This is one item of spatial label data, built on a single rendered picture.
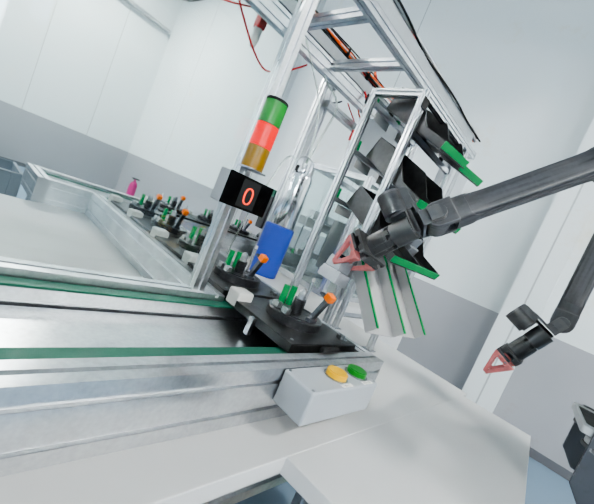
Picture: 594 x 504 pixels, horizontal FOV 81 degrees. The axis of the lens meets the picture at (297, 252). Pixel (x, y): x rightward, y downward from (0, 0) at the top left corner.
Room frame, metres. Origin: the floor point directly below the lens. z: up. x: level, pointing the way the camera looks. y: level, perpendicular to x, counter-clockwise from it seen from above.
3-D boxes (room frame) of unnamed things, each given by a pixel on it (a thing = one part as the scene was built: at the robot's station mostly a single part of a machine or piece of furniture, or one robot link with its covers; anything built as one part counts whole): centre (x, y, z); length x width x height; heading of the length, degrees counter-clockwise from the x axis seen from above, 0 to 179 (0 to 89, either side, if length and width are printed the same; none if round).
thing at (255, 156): (0.76, 0.16, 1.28); 0.05 x 0.05 x 0.05
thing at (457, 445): (0.88, -0.34, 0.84); 0.90 x 0.70 x 0.03; 144
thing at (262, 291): (1.00, 0.14, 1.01); 0.24 x 0.24 x 0.13; 47
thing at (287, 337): (0.82, -0.05, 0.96); 0.24 x 0.24 x 0.02; 47
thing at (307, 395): (0.62, -0.15, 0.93); 0.21 x 0.07 x 0.06; 137
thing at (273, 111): (0.76, 0.16, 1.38); 0.05 x 0.05 x 0.05
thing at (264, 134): (0.76, 0.16, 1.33); 0.05 x 0.05 x 0.05
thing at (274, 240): (1.81, 0.13, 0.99); 0.16 x 0.16 x 0.27
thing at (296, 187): (1.81, 0.13, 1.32); 0.14 x 0.14 x 0.38
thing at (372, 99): (1.18, -0.21, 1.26); 0.36 x 0.21 x 0.80; 137
